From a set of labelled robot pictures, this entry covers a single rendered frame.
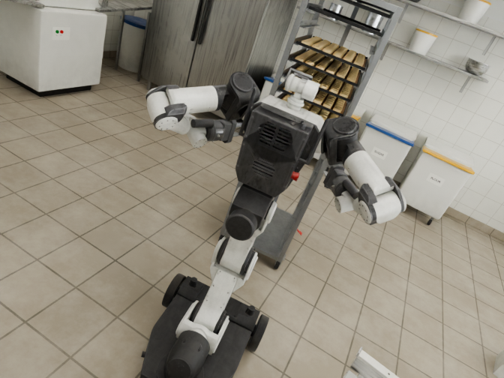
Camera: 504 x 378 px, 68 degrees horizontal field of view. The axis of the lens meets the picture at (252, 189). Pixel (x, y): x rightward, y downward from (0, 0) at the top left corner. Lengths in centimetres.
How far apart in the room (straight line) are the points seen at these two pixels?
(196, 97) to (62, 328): 138
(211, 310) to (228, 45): 323
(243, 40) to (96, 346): 334
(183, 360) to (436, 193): 341
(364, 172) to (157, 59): 404
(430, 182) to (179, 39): 326
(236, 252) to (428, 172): 302
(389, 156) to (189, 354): 325
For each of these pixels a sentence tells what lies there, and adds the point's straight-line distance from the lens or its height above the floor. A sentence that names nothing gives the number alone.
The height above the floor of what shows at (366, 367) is 88.
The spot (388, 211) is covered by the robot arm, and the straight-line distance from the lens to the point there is 125.
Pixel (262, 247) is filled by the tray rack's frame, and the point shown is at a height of 15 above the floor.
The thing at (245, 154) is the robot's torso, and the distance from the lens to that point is 130.
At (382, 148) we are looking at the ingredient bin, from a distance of 434.
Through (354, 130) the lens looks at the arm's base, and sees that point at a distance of 132.
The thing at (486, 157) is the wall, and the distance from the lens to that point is 505.
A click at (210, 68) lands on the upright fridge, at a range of 459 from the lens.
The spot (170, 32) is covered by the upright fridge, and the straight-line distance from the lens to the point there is 488.
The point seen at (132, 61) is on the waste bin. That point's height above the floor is 14.
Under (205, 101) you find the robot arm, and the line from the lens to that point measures 134.
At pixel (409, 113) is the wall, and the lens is 491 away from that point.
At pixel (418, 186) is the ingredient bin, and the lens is 444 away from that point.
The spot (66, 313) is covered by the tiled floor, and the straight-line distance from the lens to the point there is 224.
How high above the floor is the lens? 175
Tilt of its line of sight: 29 degrees down
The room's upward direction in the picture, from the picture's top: 21 degrees clockwise
